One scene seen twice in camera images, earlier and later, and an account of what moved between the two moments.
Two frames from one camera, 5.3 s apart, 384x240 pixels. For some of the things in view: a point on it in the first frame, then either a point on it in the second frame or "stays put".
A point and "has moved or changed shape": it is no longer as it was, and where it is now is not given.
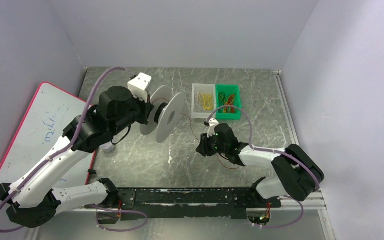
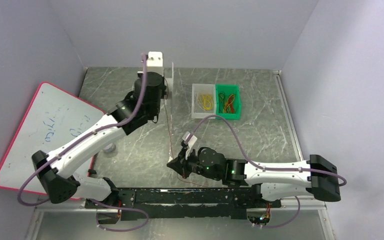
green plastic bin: (228, 94) stays put
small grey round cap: (108, 147) stays put
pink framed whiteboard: (51, 110) stays put
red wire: (196, 136) has moved or changed shape
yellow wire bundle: (207, 99) stays put
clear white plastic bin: (203, 100) stays put
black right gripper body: (207, 146) to (185, 162)
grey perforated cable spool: (165, 114) to (168, 75)
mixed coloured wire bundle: (224, 100) stays put
